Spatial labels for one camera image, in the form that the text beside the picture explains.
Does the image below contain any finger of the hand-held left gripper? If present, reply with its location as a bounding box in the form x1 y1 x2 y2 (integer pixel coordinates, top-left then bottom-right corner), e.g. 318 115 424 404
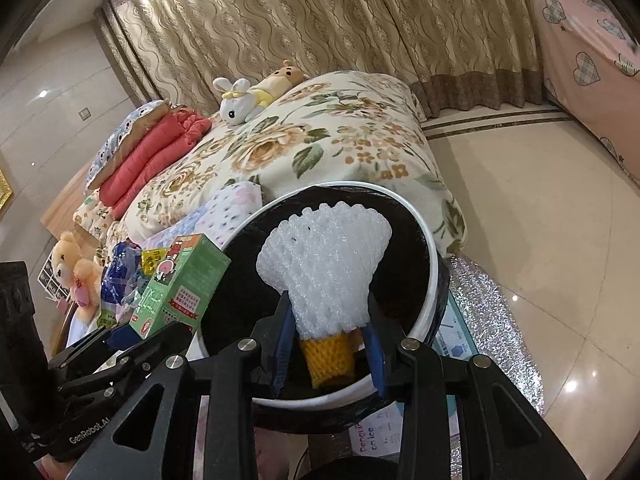
47 326 137 382
57 320 196 402

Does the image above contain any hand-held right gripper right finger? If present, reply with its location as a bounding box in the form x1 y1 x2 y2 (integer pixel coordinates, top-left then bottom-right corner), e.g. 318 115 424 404
362 292 571 480

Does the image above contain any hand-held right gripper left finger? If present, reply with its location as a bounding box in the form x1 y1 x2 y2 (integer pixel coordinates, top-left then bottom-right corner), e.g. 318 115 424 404
65 290 301 480

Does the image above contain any yellow foam fruit net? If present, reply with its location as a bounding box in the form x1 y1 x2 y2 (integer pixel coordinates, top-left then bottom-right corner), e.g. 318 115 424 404
299 332 363 389

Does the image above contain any green carton box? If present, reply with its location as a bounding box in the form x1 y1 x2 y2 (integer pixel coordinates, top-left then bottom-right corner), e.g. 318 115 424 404
129 232 232 338

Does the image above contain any white foam fruit net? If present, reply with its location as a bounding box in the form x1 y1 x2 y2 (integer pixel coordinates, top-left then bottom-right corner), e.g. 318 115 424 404
256 204 393 338

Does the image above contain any green and white wrapper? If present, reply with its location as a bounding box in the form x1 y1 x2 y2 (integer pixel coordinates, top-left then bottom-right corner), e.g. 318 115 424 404
96 304 132 332

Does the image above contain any blue plastic wrapper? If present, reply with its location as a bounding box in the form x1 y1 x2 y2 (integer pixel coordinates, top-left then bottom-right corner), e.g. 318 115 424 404
100 241 151 311

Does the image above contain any yellow snack wrapper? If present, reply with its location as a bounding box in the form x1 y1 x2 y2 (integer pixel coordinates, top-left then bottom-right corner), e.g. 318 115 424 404
141 246 172 277

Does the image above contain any orange teddy bear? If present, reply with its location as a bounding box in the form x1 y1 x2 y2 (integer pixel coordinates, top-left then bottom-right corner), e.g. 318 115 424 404
50 231 103 323

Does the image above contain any white cartoon print sheet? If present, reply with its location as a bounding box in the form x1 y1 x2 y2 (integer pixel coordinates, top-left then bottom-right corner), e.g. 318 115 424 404
72 190 126 242

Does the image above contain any silver foil mat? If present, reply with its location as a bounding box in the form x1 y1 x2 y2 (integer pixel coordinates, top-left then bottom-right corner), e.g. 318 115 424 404
445 255 546 480

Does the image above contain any wooden headboard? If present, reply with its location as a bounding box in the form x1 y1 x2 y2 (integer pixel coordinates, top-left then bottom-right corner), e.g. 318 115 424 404
40 165 101 241

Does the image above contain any pink and blue floral quilt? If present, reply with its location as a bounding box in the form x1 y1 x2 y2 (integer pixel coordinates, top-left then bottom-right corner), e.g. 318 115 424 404
107 182 263 261

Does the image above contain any red folded blanket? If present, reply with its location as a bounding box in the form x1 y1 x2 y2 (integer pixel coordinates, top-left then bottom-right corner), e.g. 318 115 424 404
99 107 213 221

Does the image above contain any cream floral pillow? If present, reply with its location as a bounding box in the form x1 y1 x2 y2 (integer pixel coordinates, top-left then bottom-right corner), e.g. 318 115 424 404
72 71 468 261

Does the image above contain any white rabbit plush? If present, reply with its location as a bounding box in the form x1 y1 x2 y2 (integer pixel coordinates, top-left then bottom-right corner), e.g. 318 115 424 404
212 76 266 126

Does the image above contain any yellow bear plush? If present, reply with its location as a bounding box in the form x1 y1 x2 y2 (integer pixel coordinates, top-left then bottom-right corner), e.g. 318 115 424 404
247 60 311 108

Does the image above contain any beige patterned curtain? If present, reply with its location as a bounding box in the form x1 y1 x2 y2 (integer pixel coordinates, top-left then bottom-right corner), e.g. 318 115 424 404
95 0 576 121

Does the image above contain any pink heart-print pillow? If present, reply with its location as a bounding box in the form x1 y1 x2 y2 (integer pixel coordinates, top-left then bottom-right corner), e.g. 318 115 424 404
530 0 640 186

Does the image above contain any gold picture frame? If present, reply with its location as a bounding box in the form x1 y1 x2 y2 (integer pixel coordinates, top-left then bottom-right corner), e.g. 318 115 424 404
0 167 13 221

